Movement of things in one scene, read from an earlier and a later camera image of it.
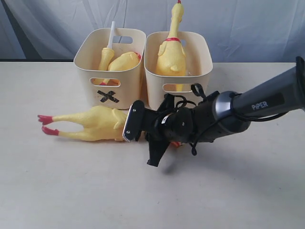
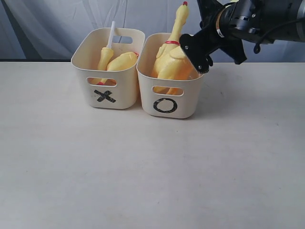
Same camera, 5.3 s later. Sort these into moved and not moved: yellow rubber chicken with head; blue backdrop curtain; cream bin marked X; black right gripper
Moved: black right gripper; yellow rubber chicken with head
Not moved: cream bin marked X; blue backdrop curtain
